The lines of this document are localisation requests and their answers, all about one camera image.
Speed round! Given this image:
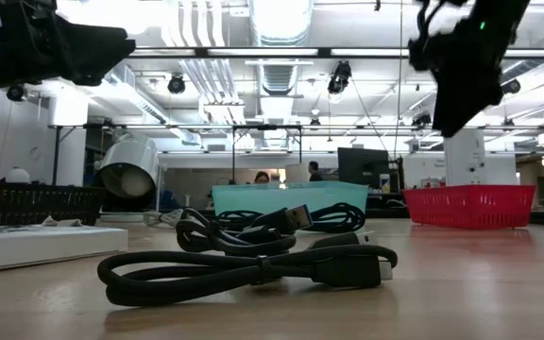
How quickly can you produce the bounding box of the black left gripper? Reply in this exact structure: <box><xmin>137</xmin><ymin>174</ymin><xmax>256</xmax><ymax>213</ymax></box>
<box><xmin>54</xmin><ymin>13</ymin><xmax>137</xmax><ymax>87</ymax></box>

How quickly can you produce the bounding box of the black computer monitor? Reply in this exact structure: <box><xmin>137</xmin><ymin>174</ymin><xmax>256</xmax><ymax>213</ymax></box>
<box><xmin>337</xmin><ymin>146</ymin><xmax>391</xmax><ymax>190</ymax></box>

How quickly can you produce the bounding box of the red plastic basket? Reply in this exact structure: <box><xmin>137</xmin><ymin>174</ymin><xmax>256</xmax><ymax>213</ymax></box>
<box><xmin>402</xmin><ymin>184</ymin><xmax>536</xmax><ymax>231</ymax></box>

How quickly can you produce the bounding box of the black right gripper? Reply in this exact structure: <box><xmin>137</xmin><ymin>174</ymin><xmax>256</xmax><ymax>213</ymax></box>
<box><xmin>407</xmin><ymin>18</ymin><xmax>519</xmax><ymax>138</ymax></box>

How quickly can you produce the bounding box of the teal plastic bin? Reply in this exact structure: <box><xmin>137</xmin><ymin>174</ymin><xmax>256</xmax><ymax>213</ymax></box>
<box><xmin>211</xmin><ymin>181</ymin><xmax>370</xmax><ymax>223</ymax></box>

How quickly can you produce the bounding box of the black coiled cable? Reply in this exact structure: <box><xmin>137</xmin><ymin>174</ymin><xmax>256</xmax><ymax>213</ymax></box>
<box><xmin>214</xmin><ymin>202</ymin><xmax>366</xmax><ymax>233</ymax></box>

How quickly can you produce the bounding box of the black plastic basket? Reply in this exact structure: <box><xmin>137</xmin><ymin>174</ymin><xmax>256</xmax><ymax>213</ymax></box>
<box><xmin>0</xmin><ymin>181</ymin><xmax>108</xmax><ymax>228</ymax></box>

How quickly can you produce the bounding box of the black aluminium table frame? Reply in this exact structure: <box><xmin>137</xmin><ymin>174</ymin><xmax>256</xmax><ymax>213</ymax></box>
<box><xmin>127</xmin><ymin>45</ymin><xmax>544</xmax><ymax>60</ymax></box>

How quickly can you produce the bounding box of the black USB cable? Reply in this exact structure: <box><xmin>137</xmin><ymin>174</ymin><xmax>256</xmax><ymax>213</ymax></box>
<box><xmin>176</xmin><ymin>204</ymin><xmax>315</xmax><ymax>257</ymax></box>

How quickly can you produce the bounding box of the black cable with white-tipped plugs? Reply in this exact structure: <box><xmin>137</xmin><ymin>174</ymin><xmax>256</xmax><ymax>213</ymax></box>
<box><xmin>96</xmin><ymin>230</ymin><xmax>399</xmax><ymax>308</ymax></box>

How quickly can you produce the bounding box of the white dome object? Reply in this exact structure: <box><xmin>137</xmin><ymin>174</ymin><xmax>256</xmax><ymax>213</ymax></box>
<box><xmin>6</xmin><ymin>166</ymin><xmax>31</xmax><ymax>184</ymax></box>

